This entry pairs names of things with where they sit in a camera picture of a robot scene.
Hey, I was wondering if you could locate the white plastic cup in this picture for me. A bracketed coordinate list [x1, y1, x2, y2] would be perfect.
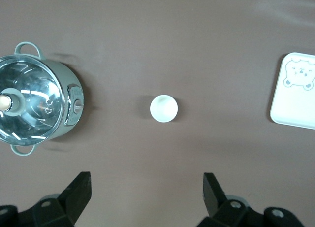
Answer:
[149, 94, 179, 123]

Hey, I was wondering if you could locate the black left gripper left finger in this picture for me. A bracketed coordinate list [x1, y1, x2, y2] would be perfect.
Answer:
[0, 171, 93, 227]

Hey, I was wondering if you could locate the brown table mat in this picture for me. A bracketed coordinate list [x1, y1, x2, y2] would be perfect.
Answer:
[0, 0, 315, 227]

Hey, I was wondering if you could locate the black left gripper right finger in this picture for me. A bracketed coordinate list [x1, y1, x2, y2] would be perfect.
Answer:
[196, 172, 305, 227]

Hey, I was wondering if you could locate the cream bear print tray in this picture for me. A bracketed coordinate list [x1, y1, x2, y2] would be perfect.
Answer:
[269, 52, 315, 130]

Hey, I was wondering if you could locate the grey-green electric cooking pot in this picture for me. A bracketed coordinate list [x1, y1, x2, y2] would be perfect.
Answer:
[0, 41, 86, 156]

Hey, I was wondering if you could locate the glass pot lid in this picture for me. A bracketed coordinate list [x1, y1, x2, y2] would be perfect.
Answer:
[0, 53, 65, 147]

